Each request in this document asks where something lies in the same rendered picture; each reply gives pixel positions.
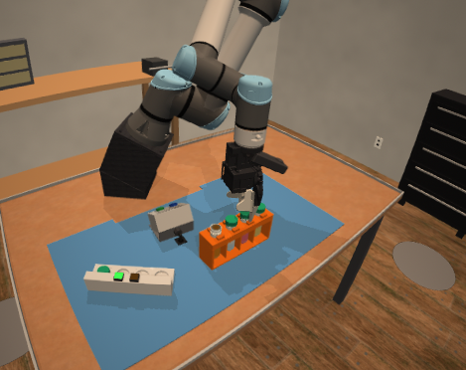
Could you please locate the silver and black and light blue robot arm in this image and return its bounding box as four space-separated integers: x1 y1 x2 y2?
126 0 289 148

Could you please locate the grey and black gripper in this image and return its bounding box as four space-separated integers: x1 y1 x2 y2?
221 141 264 222

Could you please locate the grey table edge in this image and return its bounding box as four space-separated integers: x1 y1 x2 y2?
0 124 403 370

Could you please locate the blue bench mat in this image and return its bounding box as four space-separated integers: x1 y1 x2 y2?
47 173 344 370

